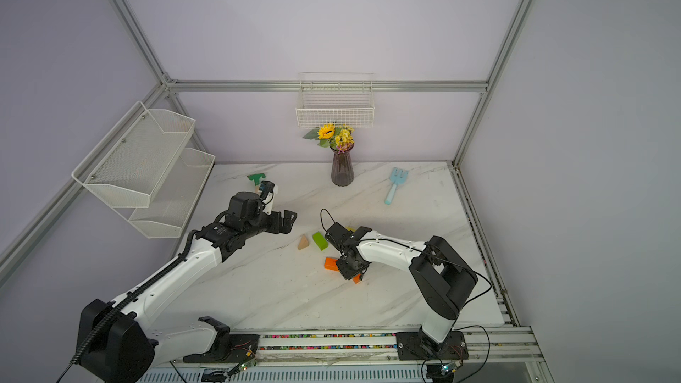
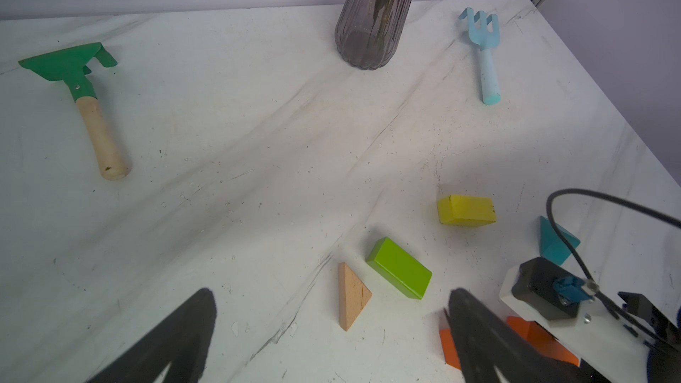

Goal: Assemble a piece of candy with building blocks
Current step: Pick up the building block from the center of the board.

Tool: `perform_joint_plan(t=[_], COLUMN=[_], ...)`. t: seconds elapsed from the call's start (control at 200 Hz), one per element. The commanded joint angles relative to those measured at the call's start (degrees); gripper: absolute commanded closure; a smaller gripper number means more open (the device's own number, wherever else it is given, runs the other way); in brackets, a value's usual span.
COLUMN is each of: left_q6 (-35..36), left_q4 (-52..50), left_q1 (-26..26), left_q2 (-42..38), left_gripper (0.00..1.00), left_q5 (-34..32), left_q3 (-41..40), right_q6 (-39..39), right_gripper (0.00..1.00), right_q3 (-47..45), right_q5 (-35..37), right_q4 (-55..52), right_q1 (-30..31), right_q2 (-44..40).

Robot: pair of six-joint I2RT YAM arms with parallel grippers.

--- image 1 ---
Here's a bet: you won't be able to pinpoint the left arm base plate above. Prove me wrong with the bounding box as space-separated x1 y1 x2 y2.
183 316 260 363

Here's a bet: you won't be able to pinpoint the green toy rake wooden handle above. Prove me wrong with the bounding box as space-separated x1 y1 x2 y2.
248 173 266 186

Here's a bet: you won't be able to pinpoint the aluminium front rail frame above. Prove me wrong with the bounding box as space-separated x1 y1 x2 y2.
95 323 557 383

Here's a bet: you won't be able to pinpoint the tan wooden triangle block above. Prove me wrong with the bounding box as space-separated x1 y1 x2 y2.
297 234 310 250

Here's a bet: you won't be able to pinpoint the yellow artificial flower bouquet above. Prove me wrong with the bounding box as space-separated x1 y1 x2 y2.
303 123 356 152

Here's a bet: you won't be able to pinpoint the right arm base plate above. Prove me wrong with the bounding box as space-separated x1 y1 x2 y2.
395 331 469 361

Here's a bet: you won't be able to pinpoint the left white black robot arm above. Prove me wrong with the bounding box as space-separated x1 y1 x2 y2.
69 180 297 382

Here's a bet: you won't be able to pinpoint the white two-tier mesh shelf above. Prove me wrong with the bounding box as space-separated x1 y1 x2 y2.
72 102 215 239

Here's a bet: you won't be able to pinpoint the light blue toy fork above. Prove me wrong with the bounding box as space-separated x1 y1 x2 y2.
384 168 409 205

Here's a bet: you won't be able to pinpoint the green rectangular block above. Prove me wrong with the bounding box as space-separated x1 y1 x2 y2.
312 232 329 251

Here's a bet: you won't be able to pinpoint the white wire wall basket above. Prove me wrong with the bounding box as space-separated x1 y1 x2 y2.
295 72 375 129

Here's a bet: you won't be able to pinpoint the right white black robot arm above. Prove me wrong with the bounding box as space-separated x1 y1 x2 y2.
324 223 478 349

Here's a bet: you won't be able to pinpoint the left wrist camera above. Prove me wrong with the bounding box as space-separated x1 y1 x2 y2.
259 179 277 205

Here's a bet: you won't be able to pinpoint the dark ribbed glass vase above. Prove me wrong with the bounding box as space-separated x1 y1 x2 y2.
331 146 355 187

